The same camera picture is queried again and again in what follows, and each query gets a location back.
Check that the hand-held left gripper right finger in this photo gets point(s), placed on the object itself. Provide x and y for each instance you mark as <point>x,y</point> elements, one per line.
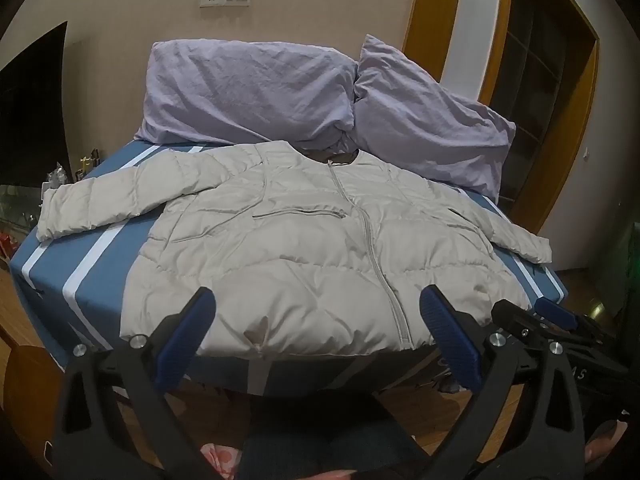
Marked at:
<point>450,335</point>

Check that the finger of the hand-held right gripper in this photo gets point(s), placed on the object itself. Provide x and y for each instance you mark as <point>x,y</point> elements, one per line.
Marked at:
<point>555,310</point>
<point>510,315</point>

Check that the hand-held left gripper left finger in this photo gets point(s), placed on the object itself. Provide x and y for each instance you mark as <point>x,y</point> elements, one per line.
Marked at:
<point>187,330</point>

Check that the beige puffer jacket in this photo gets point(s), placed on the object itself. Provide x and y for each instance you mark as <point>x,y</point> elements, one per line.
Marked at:
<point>300,260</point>

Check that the person's right hand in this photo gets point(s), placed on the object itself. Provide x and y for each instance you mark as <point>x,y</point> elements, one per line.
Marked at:
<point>607,442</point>

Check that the grey sneaker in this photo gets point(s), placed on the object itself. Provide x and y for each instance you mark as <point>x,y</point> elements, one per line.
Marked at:
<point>447,377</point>

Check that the pink slipper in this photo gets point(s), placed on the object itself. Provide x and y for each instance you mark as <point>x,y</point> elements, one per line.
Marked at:
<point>222,462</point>

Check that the blue striped bed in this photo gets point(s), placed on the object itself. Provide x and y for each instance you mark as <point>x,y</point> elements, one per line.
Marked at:
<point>55,270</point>

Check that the person's dark trouser legs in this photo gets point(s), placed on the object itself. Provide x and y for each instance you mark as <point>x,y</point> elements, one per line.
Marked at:
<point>325,450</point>

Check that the narrow purple pillow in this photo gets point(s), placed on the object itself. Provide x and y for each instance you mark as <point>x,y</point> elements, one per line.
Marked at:
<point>420,125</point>

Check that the wide purple pillow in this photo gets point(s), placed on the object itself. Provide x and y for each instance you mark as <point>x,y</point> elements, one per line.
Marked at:
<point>240,90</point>

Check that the dark screen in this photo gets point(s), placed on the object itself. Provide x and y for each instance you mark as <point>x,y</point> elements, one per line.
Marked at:
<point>30,115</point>

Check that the wooden door frame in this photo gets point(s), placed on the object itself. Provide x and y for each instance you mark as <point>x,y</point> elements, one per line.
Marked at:
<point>560,160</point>

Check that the wooden wall trim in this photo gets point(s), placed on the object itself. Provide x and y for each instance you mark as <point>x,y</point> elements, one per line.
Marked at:
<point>432,15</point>

